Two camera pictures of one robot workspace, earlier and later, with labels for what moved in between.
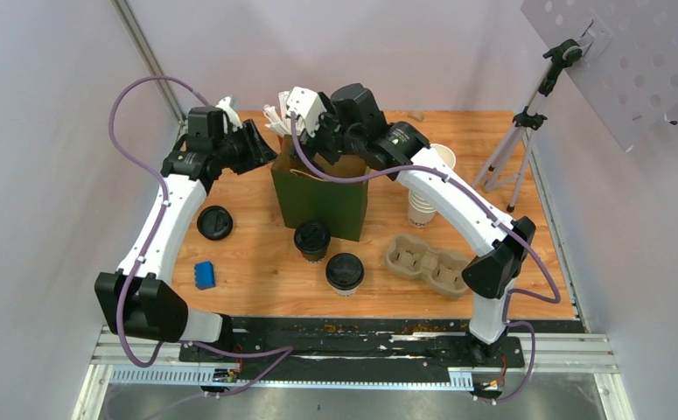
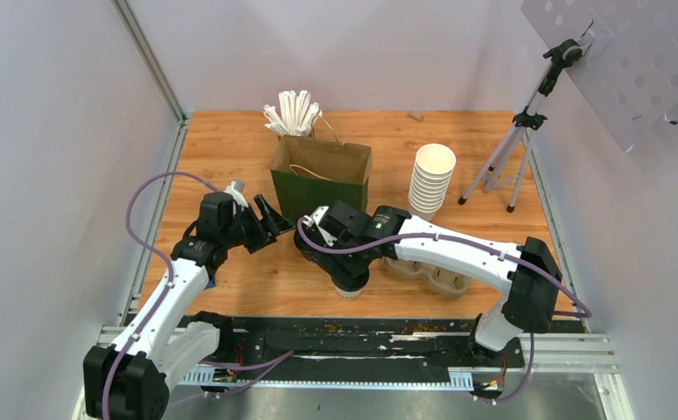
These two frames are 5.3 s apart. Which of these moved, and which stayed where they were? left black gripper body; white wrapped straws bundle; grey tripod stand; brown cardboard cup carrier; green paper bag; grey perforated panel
Moved: left black gripper body
Stayed: grey perforated panel; brown cardboard cup carrier; grey tripod stand; green paper bag; white wrapped straws bundle
